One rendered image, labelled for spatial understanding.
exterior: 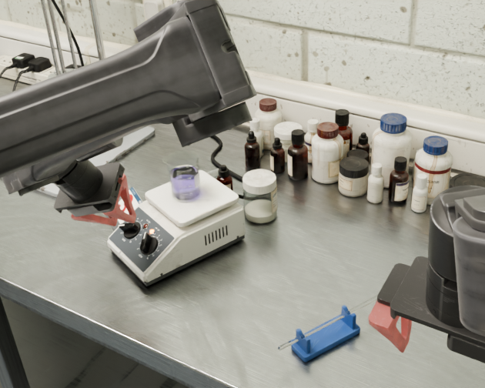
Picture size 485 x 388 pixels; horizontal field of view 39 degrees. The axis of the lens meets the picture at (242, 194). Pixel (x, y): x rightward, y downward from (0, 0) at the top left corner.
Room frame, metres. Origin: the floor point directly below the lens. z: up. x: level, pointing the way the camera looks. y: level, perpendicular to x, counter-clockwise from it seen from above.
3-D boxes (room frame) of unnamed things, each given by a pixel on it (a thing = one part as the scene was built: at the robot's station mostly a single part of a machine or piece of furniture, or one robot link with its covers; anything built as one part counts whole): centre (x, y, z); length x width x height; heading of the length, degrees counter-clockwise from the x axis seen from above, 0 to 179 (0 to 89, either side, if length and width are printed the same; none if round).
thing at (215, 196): (0.95, 0.09, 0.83); 0.12 x 0.12 x 0.01; 35
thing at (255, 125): (1.22, -0.03, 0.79); 0.03 x 0.03 x 0.08
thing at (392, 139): (1.10, -0.28, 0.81); 0.07 x 0.07 x 0.13
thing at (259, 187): (1.00, -0.03, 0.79); 0.06 x 0.06 x 0.08
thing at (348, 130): (1.18, -0.20, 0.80); 0.04 x 0.04 x 0.11
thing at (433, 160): (1.03, -0.34, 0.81); 0.06 x 0.06 x 0.11
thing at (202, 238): (0.94, 0.11, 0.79); 0.22 x 0.13 x 0.08; 125
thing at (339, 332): (0.69, -0.10, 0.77); 0.10 x 0.03 x 0.04; 120
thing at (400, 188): (1.03, -0.28, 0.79); 0.03 x 0.03 x 0.08
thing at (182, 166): (0.95, 0.10, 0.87); 0.06 x 0.05 x 0.08; 91
